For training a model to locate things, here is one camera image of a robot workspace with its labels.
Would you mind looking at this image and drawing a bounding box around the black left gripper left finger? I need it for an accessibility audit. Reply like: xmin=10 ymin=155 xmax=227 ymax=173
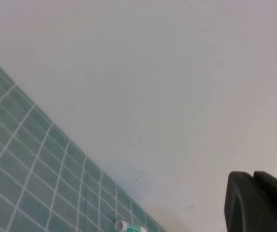
xmin=224 ymin=171 xmax=277 ymax=232

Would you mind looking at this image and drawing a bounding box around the green white glue stick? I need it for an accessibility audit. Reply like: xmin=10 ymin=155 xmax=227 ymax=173
xmin=113 ymin=219 xmax=149 ymax=232

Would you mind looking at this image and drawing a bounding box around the green grid tablecloth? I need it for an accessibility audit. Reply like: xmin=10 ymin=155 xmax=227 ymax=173
xmin=0 ymin=49 xmax=168 ymax=232

